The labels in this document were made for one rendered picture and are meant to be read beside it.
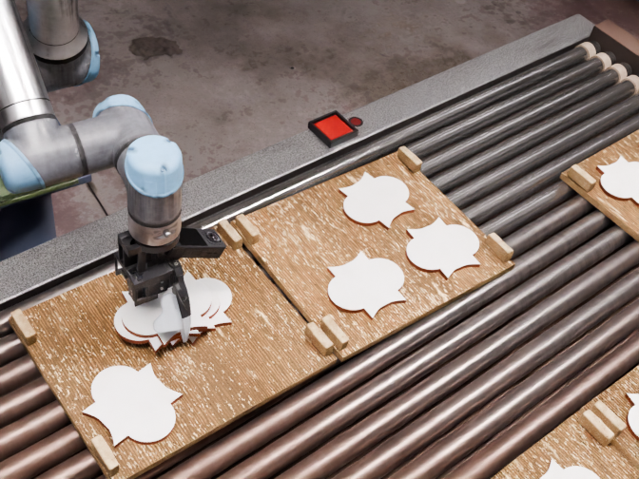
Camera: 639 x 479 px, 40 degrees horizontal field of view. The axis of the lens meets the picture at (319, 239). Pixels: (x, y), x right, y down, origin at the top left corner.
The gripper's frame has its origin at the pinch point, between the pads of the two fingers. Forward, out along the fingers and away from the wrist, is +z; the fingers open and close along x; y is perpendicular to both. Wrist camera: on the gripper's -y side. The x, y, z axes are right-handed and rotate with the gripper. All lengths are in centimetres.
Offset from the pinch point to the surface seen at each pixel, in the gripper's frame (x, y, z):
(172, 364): 8.2, 3.2, 3.6
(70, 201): -117, -26, 97
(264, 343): 11.6, -11.9, 3.6
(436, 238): 7, -52, 3
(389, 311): 16.0, -34.6, 3.6
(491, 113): -19, -89, 5
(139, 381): 9.1, 9.4, 2.6
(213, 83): -151, -97, 97
